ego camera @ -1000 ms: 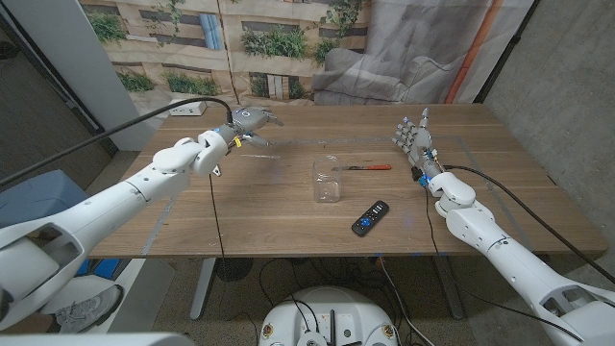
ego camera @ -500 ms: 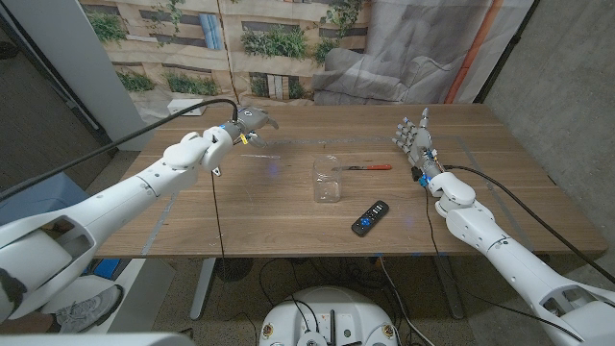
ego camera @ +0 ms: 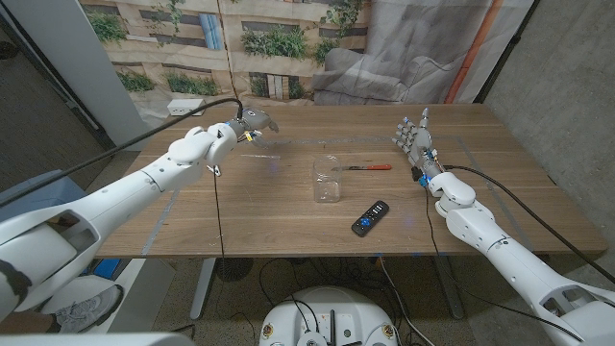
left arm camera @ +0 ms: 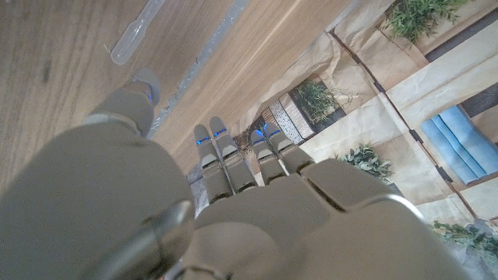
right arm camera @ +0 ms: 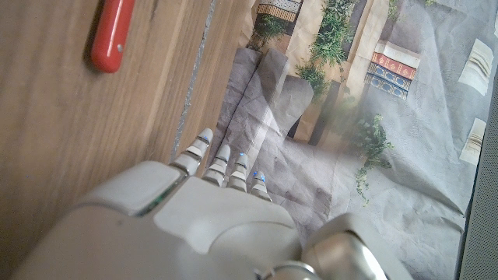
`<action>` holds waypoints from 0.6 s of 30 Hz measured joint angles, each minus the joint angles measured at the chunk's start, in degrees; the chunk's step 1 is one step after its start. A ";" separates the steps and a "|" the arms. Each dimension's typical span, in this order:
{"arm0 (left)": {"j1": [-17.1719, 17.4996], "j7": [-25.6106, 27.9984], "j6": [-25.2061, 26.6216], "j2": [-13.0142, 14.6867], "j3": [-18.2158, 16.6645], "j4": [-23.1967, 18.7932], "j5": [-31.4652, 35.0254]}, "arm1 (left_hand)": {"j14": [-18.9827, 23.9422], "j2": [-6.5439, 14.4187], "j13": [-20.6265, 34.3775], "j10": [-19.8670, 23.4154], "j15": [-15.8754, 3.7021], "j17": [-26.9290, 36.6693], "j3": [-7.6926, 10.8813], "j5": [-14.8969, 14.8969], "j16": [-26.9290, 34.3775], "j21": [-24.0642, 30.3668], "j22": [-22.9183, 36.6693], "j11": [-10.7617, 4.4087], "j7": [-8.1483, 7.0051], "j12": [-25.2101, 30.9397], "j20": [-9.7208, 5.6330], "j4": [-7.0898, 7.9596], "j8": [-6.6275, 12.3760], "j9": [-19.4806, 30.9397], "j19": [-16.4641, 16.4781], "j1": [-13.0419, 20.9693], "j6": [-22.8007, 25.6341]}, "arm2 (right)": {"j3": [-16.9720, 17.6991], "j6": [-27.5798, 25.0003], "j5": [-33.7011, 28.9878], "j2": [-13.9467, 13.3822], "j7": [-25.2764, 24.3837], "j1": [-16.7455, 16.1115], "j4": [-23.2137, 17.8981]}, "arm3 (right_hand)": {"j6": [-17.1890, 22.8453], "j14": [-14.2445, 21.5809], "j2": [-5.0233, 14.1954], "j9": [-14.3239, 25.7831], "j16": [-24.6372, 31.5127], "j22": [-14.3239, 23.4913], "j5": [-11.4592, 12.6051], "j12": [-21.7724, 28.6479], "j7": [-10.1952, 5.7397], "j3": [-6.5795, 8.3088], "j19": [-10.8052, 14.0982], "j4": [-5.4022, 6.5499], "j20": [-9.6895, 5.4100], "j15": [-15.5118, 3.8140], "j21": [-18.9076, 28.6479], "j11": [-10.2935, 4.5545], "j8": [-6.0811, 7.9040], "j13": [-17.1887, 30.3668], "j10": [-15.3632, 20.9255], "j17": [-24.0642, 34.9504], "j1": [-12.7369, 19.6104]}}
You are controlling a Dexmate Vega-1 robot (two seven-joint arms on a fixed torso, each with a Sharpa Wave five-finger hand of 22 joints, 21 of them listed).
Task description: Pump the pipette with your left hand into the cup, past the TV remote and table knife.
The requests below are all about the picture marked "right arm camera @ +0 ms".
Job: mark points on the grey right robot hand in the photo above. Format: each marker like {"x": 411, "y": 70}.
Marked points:
{"x": 202, "y": 225}

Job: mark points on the printed fabric backdrop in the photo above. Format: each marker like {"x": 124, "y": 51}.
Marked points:
{"x": 350, "y": 128}

